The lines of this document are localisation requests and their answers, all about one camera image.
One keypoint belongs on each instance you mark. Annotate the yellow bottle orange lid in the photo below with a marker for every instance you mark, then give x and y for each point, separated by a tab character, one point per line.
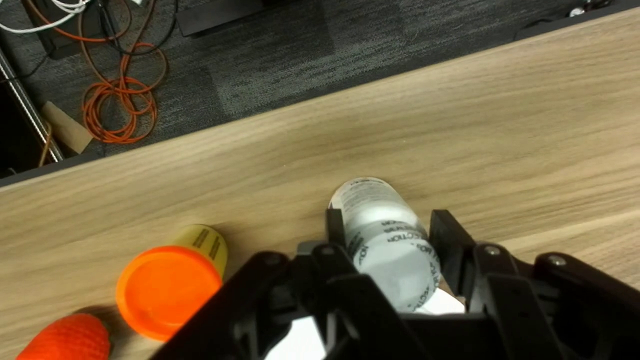
166	287

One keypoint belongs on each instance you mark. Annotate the tan cardboard piece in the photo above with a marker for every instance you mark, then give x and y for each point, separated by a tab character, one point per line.
67	127

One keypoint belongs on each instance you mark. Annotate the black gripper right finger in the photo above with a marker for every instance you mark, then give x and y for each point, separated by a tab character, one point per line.
533	307

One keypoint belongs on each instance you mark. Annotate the white pill bottle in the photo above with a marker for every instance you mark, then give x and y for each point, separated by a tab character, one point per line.
391	246

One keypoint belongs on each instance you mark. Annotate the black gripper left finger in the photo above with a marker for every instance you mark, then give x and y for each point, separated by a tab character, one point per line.
333	313

